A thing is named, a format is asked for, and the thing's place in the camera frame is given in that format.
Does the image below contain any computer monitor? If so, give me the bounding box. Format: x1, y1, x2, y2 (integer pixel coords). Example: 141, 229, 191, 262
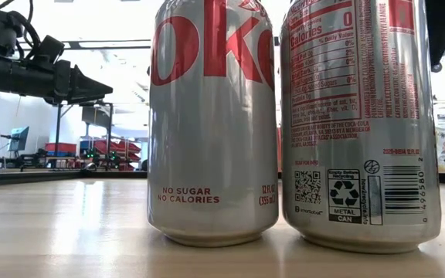
7, 125, 31, 154

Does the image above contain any grey hanging box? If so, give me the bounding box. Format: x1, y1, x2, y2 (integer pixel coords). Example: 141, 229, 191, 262
81, 106, 111, 129

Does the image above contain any black metal table frame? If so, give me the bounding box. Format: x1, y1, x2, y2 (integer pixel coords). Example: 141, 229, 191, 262
0, 171, 445, 188

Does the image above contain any black background rack frame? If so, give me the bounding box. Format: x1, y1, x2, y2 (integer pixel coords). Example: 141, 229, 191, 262
53, 100, 114, 171

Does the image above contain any silver Diet Coke can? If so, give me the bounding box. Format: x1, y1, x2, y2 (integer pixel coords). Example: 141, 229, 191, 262
147, 0, 280, 248
280, 0, 443, 255

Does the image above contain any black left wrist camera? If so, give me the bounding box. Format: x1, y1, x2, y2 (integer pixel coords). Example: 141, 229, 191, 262
32, 34, 66, 65

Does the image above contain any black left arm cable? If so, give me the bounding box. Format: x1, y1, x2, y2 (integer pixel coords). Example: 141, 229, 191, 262
0, 0, 42, 53

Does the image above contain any red blue shelving cart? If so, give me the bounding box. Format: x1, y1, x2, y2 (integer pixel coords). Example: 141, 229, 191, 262
79, 137, 143, 171

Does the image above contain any red storage bin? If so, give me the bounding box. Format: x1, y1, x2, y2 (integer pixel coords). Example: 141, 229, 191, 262
44, 142, 79, 154

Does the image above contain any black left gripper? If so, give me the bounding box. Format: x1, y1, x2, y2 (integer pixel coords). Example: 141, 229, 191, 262
12, 57, 114, 105

